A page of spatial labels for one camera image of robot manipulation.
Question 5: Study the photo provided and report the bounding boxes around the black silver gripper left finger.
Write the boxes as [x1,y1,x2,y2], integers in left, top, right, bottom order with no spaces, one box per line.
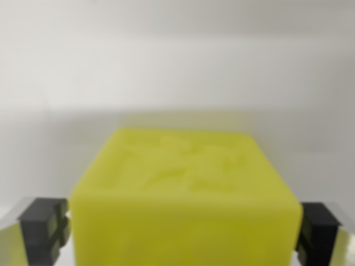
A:
[0,196,72,266]

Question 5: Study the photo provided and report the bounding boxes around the black silver gripper right finger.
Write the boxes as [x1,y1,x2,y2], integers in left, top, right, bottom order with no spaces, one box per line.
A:
[294,201,355,266]

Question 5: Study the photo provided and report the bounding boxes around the yellow embossed cube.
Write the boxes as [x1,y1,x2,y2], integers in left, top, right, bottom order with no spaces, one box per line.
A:
[68,126,303,266]

